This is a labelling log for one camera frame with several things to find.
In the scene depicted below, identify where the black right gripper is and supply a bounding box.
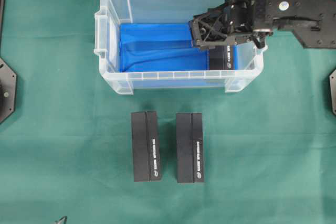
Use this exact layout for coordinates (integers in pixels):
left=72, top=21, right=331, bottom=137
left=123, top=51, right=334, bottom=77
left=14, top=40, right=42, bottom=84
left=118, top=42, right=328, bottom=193
left=189, top=0, right=272, bottom=50

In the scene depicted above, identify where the black realsense box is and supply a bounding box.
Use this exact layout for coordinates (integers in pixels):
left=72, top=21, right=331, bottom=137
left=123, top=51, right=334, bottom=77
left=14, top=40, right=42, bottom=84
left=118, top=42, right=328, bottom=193
left=208, top=46, right=237, bottom=70
left=176, top=113, right=205, bottom=183
left=131, top=111, right=162, bottom=182

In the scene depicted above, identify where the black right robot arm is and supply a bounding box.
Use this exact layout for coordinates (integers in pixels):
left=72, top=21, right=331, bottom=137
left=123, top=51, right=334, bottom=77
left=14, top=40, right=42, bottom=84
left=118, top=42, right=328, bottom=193
left=189, top=0, right=335, bottom=50

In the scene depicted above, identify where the clear plastic storage case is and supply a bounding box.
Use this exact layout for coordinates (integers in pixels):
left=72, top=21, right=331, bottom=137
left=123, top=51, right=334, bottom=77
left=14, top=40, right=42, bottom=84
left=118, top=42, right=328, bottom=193
left=94, top=0, right=264, bottom=95

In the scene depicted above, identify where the blue cloth liner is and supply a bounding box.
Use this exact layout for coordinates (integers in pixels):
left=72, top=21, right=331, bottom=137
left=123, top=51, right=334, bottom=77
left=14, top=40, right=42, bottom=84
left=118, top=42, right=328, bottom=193
left=119, top=23, right=239, bottom=72

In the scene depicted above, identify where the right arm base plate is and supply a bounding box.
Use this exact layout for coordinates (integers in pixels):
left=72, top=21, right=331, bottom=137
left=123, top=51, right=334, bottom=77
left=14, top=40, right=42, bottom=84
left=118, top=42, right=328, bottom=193
left=329, top=69, right=336, bottom=115

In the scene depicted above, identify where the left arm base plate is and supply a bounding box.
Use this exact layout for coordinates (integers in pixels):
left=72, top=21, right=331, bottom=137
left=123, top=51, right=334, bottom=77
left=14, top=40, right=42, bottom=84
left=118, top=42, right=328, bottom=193
left=0, top=59, right=17, bottom=123

